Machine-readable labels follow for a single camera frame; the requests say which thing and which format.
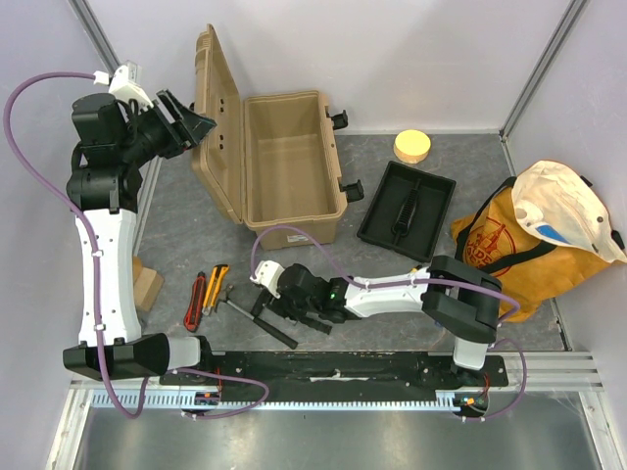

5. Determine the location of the aluminium corner frame profile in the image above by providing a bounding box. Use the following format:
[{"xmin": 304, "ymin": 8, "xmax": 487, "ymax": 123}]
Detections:
[{"xmin": 69, "ymin": 0, "xmax": 121, "ymax": 73}]

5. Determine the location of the right aluminium corner profile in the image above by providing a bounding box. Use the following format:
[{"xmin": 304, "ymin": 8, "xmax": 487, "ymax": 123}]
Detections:
[{"xmin": 499, "ymin": 0, "xmax": 591, "ymax": 138}]

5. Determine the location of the tan plastic tool box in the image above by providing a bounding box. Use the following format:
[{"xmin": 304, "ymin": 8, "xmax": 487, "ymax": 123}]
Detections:
[{"xmin": 191, "ymin": 25, "xmax": 363, "ymax": 250}]

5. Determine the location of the black rubber mallet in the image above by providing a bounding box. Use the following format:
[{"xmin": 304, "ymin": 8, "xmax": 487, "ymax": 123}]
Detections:
[{"xmin": 265, "ymin": 295, "xmax": 332, "ymax": 335}]

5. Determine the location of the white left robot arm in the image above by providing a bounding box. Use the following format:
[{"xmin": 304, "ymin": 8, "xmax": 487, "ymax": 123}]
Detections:
[{"xmin": 63, "ymin": 90, "xmax": 216, "ymax": 385}]

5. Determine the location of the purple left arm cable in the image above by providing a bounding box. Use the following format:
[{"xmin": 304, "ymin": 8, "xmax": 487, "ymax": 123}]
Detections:
[{"xmin": 3, "ymin": 70, "xmax": 271, "ymax": 420}]

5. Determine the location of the black tool tray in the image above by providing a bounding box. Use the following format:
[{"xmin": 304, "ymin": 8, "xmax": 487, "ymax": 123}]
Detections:
[{"xmin": 357, "ymin": 162, "xmax": 457, "ymax": 263}]

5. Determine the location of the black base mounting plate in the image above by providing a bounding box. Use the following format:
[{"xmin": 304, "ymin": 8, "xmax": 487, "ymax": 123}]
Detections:
[{"xmin": 159, "ymin": 350, "xmax": 509, "ymax": 406}]

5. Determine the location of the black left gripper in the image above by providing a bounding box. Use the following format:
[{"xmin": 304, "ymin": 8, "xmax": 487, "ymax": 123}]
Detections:
[{"xmin": 119, "ymin": 89, "xmax": 217, "ymax": 167}]

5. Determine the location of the orange cloth bag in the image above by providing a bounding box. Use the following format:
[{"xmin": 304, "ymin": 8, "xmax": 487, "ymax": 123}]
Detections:
[{"xmin": 451, "ymin": 176, "xmax": 610, "ymax": 322}]

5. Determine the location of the yellow black utility knife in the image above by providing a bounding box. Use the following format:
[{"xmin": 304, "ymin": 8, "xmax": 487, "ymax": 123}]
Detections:
[{"xmin": 202, "ymin": 263, "xmax": 230, "ymax": 316}]

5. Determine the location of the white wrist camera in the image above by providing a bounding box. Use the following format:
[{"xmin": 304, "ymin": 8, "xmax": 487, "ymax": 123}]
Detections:
[
  {"xmin": 94, "ymin": 61, "xmax": 154, "ymax": 110},
  {"xmin": 250, "ymin": 260, "xmax": 284, "ymax": 299}
]

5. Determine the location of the brown cardboard box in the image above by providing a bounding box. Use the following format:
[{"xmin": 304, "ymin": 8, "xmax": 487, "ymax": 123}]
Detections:
[{"xmin": 132, "ymin": 257, "xmax": 165, "ymax": 312}]

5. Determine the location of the red black utility knife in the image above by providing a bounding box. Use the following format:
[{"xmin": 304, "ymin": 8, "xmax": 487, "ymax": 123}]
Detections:
[{"xmin": 183, "ymin": 271, "xmax": 207, "ymax": 333}]

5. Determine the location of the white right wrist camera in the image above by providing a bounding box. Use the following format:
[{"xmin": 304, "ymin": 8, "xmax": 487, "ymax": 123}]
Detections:
[{"xmin": 250, "ymin": 260, "xmax": 284, "ymax": 299}]

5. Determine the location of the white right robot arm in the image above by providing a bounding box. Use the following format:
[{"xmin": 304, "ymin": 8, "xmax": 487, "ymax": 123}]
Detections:
[{"xmin": 251, "ymin": 256, "xmax": 505, "ymax": 386}]

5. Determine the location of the small steel claw hammer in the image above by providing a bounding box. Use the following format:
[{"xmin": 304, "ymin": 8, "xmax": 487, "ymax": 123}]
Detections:
[{"xmin": 218, "ymin": 284, "xmax": 299, "ymax": 350}]

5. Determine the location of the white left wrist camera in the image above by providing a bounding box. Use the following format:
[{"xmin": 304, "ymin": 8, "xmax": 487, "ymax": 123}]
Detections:
[{"xmin": 94, "ymin": 61, "xmax": 154, "ymax": 110}]

